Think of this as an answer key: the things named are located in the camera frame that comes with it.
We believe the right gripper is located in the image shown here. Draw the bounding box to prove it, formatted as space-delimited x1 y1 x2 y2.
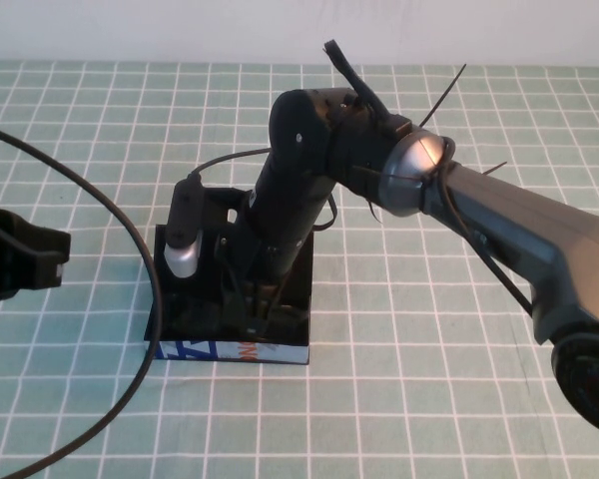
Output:
217 217 306 341

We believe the black printed glasses case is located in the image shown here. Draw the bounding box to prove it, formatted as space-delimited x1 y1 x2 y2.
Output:
142 224 314 366

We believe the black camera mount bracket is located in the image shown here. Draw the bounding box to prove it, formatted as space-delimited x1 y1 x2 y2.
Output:
199 185 255 241

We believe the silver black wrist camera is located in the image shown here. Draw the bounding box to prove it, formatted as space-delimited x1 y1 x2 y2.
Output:
162 175 204 278

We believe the thick black cable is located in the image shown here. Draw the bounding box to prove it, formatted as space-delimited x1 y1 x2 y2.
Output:
0 119 160 479

